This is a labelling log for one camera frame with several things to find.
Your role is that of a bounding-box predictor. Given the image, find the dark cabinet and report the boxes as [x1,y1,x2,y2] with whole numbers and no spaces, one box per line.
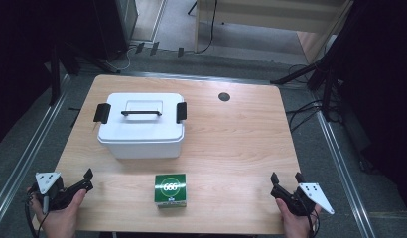
[91,0,140,61]

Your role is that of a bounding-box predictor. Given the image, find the light wooden furniture frame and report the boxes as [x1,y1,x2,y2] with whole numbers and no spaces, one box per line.
[194,0,355,65]

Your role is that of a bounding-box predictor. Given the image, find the white lid with black handle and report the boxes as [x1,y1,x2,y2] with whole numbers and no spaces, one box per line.
[92,92,189,145]

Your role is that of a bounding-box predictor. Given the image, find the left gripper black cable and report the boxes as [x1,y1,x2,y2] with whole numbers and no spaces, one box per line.
[24,191,50,238]

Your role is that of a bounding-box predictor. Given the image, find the person's right hand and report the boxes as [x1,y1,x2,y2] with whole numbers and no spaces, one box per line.
[274,197,324,238]

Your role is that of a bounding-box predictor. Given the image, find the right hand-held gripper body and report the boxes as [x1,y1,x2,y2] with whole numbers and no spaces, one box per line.
[280,181,336,218]

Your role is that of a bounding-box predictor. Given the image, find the metal floor rail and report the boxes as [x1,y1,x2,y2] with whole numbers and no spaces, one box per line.
[0,74,72,230]
[315,110,378,238]
[121,70,312,89]

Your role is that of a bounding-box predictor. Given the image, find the white floor cable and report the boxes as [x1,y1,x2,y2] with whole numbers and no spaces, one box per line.
[106,45,134,72]

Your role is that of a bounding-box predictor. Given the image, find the black floor cable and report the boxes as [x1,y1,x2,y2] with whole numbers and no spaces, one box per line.
[285,98,326,134]
[286,63,314,84]

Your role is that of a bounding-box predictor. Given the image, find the green square carton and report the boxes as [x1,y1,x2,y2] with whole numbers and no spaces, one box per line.
[153,173,188,209]

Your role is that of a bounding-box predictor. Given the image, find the white plastic storage box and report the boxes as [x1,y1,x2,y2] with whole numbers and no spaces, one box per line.
[97,133,185,161]

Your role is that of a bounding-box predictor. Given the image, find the black curtain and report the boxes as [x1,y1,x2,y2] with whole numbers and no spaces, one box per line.
[335,0,407,219]
[0,0,105,150]

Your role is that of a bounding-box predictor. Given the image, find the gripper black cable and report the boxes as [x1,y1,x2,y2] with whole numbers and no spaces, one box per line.
[24,191,50,238]
[303,196,322,238]

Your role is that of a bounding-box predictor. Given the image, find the black metal stand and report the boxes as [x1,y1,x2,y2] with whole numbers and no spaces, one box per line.
[270,54,342,123]
[47,39,122,107]

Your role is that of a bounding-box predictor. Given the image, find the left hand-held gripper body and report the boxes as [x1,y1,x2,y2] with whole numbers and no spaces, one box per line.
[29,171,74,214]

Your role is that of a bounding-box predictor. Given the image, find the hanging black cable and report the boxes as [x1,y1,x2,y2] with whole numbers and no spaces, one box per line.
[195,0,220,55]

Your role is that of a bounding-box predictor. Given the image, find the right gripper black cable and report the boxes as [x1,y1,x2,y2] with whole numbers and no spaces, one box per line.
[303,196,322,238]

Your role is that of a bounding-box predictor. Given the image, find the person's left hand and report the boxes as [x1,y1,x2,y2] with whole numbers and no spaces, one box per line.
[26,187,88,238]

